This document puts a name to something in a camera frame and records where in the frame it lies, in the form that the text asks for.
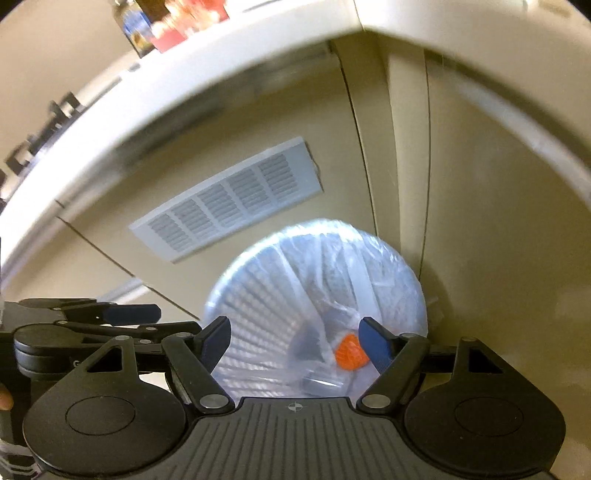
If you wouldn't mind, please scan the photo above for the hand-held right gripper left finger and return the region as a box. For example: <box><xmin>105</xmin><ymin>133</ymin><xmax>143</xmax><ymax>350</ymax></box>
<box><xmin>69</xmin><ymin>316</ymin><xmax>234</xmax><ymax>414</ymax></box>

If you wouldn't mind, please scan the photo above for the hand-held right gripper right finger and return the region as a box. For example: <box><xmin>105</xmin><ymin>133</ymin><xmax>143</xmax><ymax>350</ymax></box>
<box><xmin>358</xmin><ymin>318</ymin><xmax>522</xmax><ymax>413</ymax></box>

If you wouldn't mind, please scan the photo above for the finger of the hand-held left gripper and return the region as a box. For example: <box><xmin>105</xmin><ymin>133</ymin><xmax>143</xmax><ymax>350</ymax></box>
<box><xmin>21</xmin><ymin>299</ymin><xmax>162</xmax><ymax>325</ymax></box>
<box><xmin>44</xmin><ymin>322</ymin><xmax>203</xmax><ymax>344</ymax></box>

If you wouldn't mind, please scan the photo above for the white waste bin with liner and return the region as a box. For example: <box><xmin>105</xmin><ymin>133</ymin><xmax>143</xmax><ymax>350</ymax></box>
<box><xmin>203</xmin><ymin>217</ymin><xmax>428</xmax><ymax>400</ymax></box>

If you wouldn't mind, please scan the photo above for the small orange ribbed object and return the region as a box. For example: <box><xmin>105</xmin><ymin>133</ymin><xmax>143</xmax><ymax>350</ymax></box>
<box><xmin>333</xmin><ymin>333</ymin><xmax>370</xmax><ymax>371</ymax></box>

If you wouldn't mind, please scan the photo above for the white cabinet vent grille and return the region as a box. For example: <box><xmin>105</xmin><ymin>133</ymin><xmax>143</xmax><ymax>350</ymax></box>
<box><xmin>128</xmin><ymin>136</ymin><xmax>325</xmax><ymax>265</ymax></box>

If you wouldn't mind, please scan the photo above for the beige base cabinet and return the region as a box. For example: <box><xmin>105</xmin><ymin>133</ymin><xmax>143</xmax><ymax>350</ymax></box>
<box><xmin>55</xmin><ymin>37</ymin><xmax>591</xmax><ymax>361</ymax></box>

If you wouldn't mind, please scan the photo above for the black gas stove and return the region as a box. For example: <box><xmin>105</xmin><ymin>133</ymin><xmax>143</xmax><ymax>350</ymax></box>
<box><xmin>0</xmin><ymin>92</ymin><xmax>86</xmax><ymax>199</ymax></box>

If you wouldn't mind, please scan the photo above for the dark oil bottle blue label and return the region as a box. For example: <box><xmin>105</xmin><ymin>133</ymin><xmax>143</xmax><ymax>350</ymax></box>
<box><xmin>111</xmin><ymin>0</ymin><xmax>158</xmax><ymax>58</ymax></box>

